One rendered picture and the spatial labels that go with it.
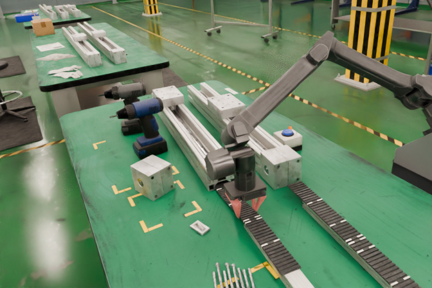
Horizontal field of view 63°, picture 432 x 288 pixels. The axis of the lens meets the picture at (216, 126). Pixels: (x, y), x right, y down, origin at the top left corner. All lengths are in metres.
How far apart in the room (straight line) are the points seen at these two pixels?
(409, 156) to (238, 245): 0.65
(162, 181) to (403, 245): 0.69
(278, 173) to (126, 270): 0.52
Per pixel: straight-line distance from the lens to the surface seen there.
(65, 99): 2.70
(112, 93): 1.54
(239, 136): 0.90
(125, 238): 1.05
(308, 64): 1.10
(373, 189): 1.21
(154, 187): 1.14
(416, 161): 1.31
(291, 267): 0.88
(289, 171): 1.15
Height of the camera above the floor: 1.46
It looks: 26 degrees down
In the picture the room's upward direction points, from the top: 5 degrees counter-clockwise
